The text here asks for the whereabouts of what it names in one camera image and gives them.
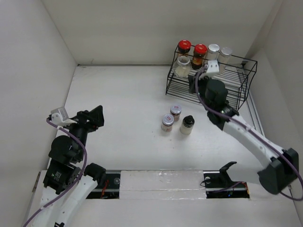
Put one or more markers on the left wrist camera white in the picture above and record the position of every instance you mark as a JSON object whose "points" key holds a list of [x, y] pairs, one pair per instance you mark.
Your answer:
{"points": [[60, 117]]}

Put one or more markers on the red lid sauce jar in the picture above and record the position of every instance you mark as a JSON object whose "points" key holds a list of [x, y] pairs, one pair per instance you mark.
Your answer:
{"points": [[184, 47], [199, 53]]}

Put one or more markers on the glass jar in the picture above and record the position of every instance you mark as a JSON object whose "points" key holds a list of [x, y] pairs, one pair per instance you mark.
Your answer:
{"points": [[182, 66]]}

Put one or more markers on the black cap seasoning bottle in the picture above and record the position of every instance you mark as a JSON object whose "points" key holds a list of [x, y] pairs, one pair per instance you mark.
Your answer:
{"points": [[187, 125]]}

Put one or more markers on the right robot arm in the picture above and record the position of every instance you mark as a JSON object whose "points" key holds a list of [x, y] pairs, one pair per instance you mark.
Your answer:
{"points": [[278, 168]]}

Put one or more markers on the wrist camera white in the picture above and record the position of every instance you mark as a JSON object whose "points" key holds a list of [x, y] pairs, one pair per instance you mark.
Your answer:
{"points": [[60, 117], [212, 69]]}

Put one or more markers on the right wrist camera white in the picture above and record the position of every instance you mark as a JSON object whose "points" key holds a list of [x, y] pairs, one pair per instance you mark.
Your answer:
{"points": [[212, 69]]}

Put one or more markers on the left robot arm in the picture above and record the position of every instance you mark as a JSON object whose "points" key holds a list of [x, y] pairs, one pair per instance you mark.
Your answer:
{"points": [[69, 179]]}

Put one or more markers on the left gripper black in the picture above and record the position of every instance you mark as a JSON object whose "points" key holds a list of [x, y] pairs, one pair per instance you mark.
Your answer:
{"points": [[83, 117]]}

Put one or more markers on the black wire rack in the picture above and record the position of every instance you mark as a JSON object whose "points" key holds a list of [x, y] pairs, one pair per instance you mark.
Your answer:
{"points": [[237, 78]]}

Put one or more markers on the white lid paste jar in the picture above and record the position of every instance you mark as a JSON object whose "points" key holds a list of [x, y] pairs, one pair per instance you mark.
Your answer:
{"points": [[175, 111], [167, 122]]}

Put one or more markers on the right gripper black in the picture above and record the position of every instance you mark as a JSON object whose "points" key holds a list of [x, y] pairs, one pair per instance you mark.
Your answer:
{"points": [[191, 79]]}

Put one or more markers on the silver lid spice bottle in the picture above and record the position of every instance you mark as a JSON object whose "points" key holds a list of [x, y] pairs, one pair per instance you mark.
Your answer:
{"points": [[212, 53]]}

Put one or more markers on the metal base rail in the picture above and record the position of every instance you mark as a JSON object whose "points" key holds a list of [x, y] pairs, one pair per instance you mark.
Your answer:
{"points": [[214, 187]]}

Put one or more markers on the foil lid spice bottle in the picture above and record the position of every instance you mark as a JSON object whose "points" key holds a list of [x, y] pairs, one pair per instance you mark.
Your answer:
{"points": [[223, 58]]}

